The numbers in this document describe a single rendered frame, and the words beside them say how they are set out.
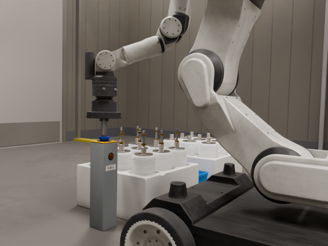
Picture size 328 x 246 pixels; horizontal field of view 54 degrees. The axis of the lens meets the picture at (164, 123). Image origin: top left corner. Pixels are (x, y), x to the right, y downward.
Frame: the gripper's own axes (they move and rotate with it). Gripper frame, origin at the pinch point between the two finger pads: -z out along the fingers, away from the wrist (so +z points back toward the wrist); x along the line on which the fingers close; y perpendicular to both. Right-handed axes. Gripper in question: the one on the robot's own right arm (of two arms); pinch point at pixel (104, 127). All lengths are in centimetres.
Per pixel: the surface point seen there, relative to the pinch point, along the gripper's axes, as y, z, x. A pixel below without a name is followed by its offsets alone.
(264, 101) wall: -211, 15, -161
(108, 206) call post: 3.1, -28.1, -2.0
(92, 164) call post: 1.2, -13.4, 3.6
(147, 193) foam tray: 0.8, -24.2, -16.0
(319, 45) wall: -177, 71, -199
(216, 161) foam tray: -39, -20, -55
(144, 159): -4.7, -12.7, -15.1
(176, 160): -21.9, -15.9, -30.7
